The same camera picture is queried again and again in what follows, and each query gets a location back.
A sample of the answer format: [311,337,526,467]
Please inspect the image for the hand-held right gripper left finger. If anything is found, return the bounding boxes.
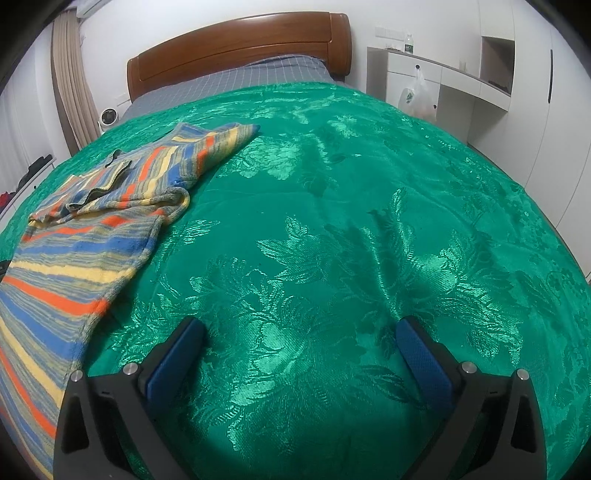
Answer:
[53,316,206,480]

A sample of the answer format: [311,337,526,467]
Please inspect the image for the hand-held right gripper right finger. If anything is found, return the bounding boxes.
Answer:
[396,315,548,480]

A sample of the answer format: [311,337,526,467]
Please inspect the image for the striped knit sweater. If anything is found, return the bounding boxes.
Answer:
[0,121,262,478]

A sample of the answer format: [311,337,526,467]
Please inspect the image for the green floral blanket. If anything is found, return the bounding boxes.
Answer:
[0,80,591,480]

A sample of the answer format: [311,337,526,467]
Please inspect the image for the white drawer cabinet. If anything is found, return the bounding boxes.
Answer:
[0,157,58,222]

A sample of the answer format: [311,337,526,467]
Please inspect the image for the black items on cabinet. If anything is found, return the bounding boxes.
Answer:
[14,154,56,190]

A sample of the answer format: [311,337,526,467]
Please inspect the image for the white wardrobe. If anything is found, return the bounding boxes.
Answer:
[480,0,591,232]

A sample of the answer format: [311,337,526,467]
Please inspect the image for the white plastic bag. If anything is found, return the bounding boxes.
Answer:
[398,65,437,124]

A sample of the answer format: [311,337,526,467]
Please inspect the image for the grey checked pillow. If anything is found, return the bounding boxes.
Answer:
[121,54,334,121]

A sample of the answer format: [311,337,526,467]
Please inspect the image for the white sheer curtain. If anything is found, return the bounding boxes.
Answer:
[0,46,70,195]

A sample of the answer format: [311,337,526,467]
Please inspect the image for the white desk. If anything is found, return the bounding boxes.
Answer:
[366,45,512,134]

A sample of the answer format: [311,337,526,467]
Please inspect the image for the beige curtain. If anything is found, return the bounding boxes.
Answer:
[50,10,100,155]

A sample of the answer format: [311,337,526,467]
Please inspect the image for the wooden bed headboard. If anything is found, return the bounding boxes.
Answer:
[127,13,352,102]

